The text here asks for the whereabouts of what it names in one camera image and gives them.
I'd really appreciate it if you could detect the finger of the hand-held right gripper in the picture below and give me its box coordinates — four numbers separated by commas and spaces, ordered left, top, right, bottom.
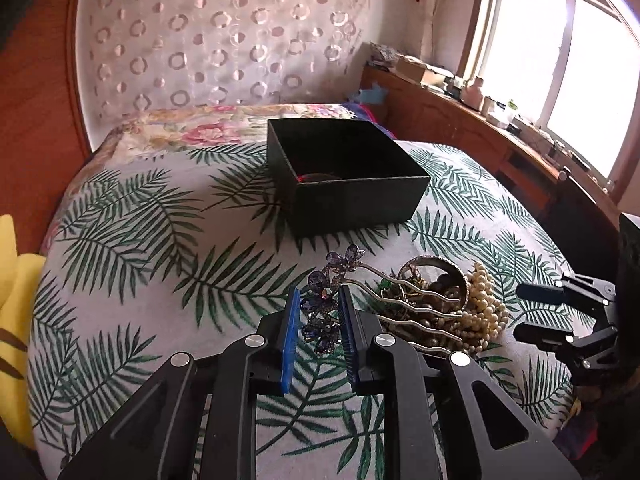
515, 274, 619, 312
513, 322, 621, 367

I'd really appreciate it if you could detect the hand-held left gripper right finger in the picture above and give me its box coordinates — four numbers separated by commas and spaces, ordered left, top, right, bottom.
337, 286, 583, 480

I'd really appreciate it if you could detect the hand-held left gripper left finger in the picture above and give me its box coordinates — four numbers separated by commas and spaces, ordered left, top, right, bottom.
57, 287, 303, 480

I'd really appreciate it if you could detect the purple flower hair comb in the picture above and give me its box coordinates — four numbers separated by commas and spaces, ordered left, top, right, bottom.
300, 244, 463, 358

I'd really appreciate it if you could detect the black cardboard box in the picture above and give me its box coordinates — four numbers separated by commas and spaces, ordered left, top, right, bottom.
266, 118, 432, 240

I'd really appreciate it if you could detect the ornate metal bangle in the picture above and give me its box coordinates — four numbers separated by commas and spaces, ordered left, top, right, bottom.
397, 256, 471, 311

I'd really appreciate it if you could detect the dark multicoloured cloth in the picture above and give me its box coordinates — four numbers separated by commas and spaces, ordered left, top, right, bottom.
555, 400, 640, 480

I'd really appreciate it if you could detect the palm leaf printed bedsheet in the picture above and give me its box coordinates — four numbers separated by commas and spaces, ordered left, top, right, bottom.
27, 139, 576, 480

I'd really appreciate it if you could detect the wooden sideboard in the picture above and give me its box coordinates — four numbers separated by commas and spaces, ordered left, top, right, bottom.
359, 64, 623, 243

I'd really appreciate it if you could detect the window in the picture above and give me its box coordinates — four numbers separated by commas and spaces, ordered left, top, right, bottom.
457, 0, 640, 198

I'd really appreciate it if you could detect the floral quilt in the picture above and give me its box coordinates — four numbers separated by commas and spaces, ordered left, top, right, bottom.
107, 103, 381, 162

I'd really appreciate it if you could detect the blue cloth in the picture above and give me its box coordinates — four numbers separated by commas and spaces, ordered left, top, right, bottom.
350, 85, 390, 107

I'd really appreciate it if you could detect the yellow cloth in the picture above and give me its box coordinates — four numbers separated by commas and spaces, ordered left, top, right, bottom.
0, 214, 49, 453

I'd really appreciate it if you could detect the circle patterned headboard cover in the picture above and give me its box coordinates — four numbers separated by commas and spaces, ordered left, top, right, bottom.
67, 0, 372, 152

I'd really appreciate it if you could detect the cream pearl necklace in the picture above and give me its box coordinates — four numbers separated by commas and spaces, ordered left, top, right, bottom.
440, 260, 511, 356

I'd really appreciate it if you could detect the dark bead necklace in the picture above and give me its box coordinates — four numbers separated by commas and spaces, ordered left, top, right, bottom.
375, 280, 468, 343

